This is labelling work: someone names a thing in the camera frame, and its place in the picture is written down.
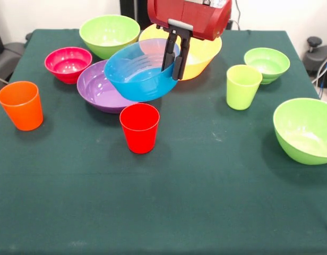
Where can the purple bowl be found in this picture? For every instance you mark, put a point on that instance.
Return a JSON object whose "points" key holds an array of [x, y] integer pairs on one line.
{"points": [[94, 90]]}

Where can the pink bowl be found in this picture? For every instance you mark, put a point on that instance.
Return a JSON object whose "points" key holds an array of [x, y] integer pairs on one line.
{"points": [[68, 75]]}

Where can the grey chair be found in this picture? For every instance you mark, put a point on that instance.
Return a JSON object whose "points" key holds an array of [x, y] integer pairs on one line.
{"points": [[5, 61]]}

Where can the small black armrest pad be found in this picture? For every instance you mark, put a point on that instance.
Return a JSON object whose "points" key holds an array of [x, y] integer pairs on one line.
{"points": [[29, 36]]}

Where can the black knobbed stand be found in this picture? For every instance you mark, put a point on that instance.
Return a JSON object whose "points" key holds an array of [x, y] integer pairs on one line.
{"points": [[314, 42]]}

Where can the small green bowl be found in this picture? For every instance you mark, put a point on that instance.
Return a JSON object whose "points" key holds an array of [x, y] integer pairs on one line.
{"points": [[269, 63]]}

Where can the black power plug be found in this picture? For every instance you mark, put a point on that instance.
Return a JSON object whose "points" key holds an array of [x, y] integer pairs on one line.
{"points": [[230, 25]]}

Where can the red cup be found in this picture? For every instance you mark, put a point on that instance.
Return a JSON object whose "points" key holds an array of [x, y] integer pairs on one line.
{"points": [[139, 138]]}

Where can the blue bowl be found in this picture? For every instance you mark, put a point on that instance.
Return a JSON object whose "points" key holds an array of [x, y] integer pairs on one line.
{"points": [[142, 87]]}

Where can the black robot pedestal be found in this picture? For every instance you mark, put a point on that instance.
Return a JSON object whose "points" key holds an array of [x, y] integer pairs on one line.
{"points": [[134, 10]]}

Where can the large yellow bowl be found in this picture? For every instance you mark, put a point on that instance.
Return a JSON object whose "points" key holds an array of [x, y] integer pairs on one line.
{"points": [[203, 58]]}

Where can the yellow-green cup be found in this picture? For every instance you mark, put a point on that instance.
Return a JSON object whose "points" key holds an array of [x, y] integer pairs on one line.
{"points": [[240, 95]]}

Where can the large light green bowl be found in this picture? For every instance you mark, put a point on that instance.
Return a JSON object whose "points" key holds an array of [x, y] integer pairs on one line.
{"points": [[299, 148], [107, 32]]}

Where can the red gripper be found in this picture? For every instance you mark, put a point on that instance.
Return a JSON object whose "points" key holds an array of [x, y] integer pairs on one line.
{"points": [[198, 18]]}

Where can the dark green tablecloth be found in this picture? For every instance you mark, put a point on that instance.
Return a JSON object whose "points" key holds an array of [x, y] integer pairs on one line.
{"points": [[163, 199]]}

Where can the orange cup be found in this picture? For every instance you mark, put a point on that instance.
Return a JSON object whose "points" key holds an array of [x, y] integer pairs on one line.
{"points": [[22, 114]]}

